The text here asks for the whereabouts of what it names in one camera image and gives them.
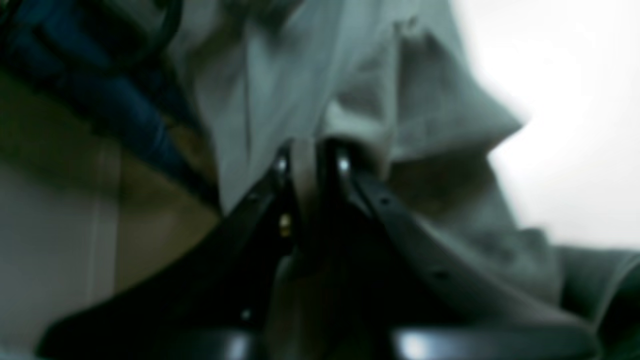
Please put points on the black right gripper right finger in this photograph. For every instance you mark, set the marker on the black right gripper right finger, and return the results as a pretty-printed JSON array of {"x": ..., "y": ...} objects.
[{"x": 415, "y": 298}]

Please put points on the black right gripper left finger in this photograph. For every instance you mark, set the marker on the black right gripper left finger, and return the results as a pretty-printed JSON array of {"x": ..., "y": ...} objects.
[{"x": 213, "y": 301}]

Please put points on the dark grey t-shirt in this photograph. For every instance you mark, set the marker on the dark grey t-shirt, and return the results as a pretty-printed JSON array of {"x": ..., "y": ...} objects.
[{"x": 390, "y": 76}]

